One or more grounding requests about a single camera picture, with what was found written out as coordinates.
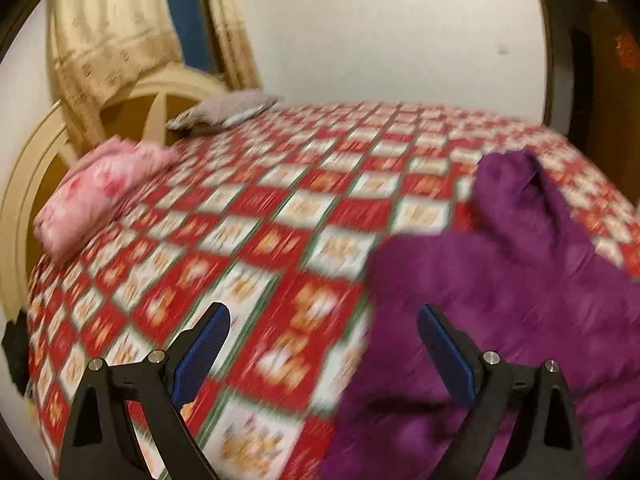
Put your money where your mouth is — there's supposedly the purple down jacket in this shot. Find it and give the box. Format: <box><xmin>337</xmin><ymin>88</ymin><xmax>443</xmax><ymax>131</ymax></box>
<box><xmin>320</xmin><ymin>151</ymin><xmax>639</xmax><ymax>479</ymax></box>

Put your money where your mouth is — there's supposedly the pink folded blanket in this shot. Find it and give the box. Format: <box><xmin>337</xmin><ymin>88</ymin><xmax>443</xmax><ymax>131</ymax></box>
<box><xmin>34</xmin><ymin>136</ymin><xmax>179</xmax><ymax>264</ymax></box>

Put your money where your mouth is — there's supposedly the red patchwork bedspread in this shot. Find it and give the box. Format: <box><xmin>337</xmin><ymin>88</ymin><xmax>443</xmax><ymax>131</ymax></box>
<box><xmin>29</xmin><ymin>102</ymin><xmax>639</xmax><ymax>479</ymax></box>

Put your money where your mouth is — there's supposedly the brown wooden door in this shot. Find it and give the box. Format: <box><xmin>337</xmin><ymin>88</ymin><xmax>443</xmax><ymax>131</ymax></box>
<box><xmin>586</xmin><ymin>3</ymin><xmax>639</xmax><ymax>204</ymax></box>

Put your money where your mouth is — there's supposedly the cream wooden headboard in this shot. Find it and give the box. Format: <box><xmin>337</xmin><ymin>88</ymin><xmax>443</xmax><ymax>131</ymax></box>
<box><xmin>1</xmin><ymin>64</ymin><xmax>228</xmax><ymax>320</ymax></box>

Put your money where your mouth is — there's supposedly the grey striped pillow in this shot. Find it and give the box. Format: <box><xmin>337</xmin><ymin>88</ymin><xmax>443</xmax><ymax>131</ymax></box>
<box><xmin>166</xmin><ymin>90</ymin><xmax>280</xmax><ymax>136</ymax></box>

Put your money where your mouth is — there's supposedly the beige right curtain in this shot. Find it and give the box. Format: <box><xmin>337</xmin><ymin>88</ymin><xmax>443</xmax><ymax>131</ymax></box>
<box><xmin>208</xmin><ymin>0</ymin><xmax>262</xmax><ymax>90</ymax></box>

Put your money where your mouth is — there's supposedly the beige curtain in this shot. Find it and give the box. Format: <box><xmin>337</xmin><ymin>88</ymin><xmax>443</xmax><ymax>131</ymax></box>
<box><xmin>49</xmin><ymin>0</ymin><xmax>183</xmax><ymax>152</ymax></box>
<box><xmin>208</xmin><ymin>0</ymin><xmax>262</xmax><ymax>90</ymax></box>

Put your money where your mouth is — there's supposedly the beige left curtain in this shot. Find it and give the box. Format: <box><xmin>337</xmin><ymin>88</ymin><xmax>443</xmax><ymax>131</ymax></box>
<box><xmin>49</xmin><ymin>0</ymin><xmax>183</xmax><ymax>152</ymax></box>

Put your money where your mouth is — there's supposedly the window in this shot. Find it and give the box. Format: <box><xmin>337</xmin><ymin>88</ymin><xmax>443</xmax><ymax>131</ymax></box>
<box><xmin>167</xmin><ymin>0</ymin><xmax>217</xmax><ymax>74</ymax></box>

